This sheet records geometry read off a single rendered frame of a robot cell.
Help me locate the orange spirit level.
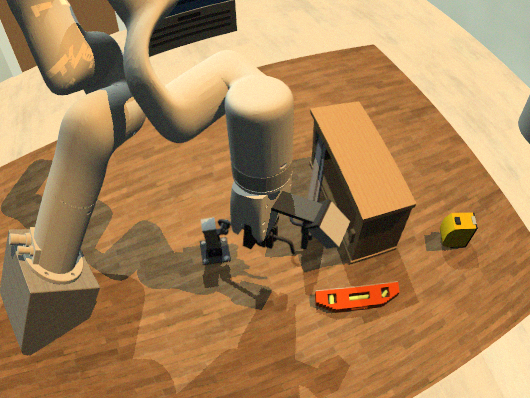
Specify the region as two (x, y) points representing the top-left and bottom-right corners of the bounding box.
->
(315, 281), (399, 313)

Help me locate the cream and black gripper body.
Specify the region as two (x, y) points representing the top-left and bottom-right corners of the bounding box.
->
(230, 174), (292, 243)

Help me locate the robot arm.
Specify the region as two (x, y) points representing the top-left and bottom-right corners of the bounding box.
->
(6, 0), (350, 284)

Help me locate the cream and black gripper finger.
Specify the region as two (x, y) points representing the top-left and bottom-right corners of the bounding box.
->
(271, 217), (279, 236)
(243, 224), (273, 249)

